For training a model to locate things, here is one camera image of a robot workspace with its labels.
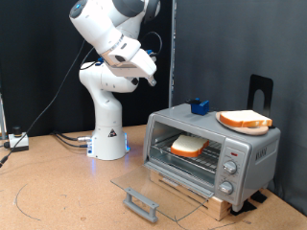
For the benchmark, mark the silver oven knob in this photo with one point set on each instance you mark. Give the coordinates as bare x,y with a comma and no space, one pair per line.
230,167
225,188

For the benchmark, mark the grey curtain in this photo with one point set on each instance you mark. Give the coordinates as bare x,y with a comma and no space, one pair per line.
230,48

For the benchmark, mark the metal stand leg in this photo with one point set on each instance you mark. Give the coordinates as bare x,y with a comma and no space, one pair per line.
2,118

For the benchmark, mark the grey emergency stop box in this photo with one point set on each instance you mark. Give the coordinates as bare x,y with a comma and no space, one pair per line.
18,142

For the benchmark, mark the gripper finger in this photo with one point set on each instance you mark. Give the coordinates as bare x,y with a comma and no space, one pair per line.
134,81
152,81

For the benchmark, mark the black metal bookend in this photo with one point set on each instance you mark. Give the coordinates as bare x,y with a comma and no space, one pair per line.
267,86

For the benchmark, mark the black spatula with blue block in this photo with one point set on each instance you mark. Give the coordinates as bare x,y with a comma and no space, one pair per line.
200,108

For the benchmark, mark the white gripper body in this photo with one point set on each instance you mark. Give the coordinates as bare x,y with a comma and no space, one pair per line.
134,62

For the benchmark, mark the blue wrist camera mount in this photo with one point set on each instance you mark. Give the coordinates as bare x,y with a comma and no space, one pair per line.
150,53

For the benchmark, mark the wooden block under oven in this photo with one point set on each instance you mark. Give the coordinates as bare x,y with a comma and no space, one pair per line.
217,207

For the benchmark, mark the vertical metal pole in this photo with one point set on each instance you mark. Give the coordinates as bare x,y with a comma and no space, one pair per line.
172,48

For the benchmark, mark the silver toaster oven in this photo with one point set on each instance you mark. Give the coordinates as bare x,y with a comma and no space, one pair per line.
252,159

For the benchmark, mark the black curtain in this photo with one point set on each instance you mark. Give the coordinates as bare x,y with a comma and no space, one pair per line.
32,48

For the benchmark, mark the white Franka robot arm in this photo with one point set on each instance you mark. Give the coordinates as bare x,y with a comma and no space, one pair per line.
105,105

